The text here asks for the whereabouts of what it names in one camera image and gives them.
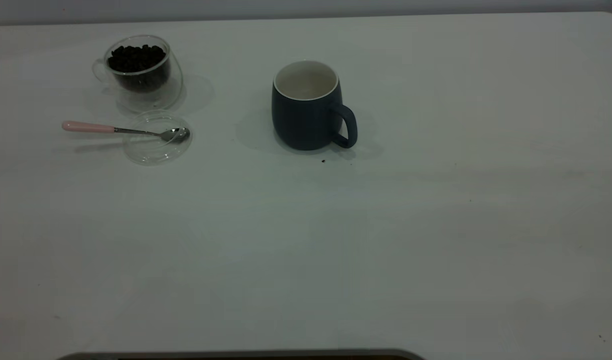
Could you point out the clear double-wall glass cup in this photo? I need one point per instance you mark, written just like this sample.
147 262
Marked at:
153 100

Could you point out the dark coffee beans pile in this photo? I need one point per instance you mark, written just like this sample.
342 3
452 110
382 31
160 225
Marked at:
136 57

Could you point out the dark grey ceramic mug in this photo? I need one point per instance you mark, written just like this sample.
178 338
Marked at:
301 125

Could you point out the clear round glass lid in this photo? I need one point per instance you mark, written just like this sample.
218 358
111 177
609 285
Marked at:
153 154

